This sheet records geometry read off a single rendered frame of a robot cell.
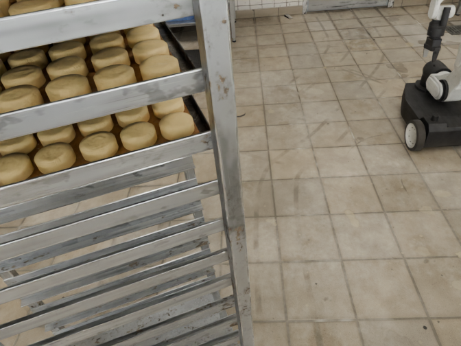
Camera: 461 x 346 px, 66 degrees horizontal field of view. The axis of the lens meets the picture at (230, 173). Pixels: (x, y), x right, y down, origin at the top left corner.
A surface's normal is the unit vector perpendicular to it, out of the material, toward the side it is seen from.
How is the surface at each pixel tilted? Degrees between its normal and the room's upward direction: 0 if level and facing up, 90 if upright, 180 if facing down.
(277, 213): 0
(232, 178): 90
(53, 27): 90
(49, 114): 90
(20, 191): 90
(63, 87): 0
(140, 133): 0
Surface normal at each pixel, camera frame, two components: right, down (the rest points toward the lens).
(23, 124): 0.33, 0.61
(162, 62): -0.07, -0.74
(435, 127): -0.07, -0.04
